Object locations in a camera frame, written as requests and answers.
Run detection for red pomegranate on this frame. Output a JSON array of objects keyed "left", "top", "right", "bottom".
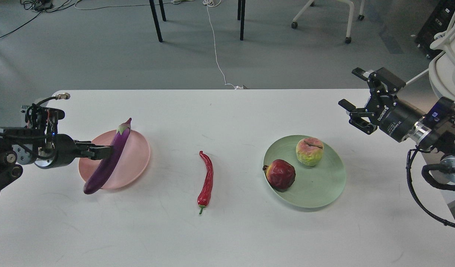
[{"left": 262, "top": 159, "right": 296, "bottom": 191}]

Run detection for black table legs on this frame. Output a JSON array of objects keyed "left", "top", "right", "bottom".
[{"left": 149, "top": 0, "right": 246, "bottom": 43}]

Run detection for green red apple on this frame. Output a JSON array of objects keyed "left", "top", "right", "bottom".
[{"left": 295, "top": 137, "right": 324, "bottom": 166}]

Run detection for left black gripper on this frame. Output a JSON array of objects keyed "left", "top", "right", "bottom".
[{"left": 34, "top": 134, "right": 113, "bottom": 169}]

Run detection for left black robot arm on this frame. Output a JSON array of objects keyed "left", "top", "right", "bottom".
[{"left": 0, "top": 93, "right": 113, "bottom": 192}]

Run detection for purple eggplant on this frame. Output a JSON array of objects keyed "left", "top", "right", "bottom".
[{"left": 83, "top": 118, "right": 132, "bottom": 194}]

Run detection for black box on floor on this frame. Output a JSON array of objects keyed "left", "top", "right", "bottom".
[{"left": 415, "top": 0, "right": 455, "bottom": 59}]

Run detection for white office chair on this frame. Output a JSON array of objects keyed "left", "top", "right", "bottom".
[{"left": 402, "top": 0, "right": 455, "bottom": 108}]

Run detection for white cable on floor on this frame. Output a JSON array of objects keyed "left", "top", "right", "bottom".
[{"left": 202, "top": 0, "right": 244, "bottom": 90}]

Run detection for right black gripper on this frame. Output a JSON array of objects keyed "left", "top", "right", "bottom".
[{"left": 339, "top": 67, "right": 425, "bottom": 142}]

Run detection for black cables on floor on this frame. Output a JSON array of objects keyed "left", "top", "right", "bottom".
[{"left": 0, "top": 0, "right": 183, "bottom": 43}]

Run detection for green plate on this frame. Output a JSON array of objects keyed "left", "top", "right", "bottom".
[{"left": 263, "top": 135, "right": 347, "bottom": 209}]

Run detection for red chili pepper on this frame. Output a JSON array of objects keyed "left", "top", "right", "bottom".
[{"left": 197, "top": 151, "right": 214, "bottom": 215}]

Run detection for white chair base with wheels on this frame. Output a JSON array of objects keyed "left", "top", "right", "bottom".
[{"left": 290, "top": 0, "right": 367, "bottom": 45}]

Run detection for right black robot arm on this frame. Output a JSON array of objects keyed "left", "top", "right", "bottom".
[{"left": 339, "top": 67, "right": 455, "bottom": 228}]

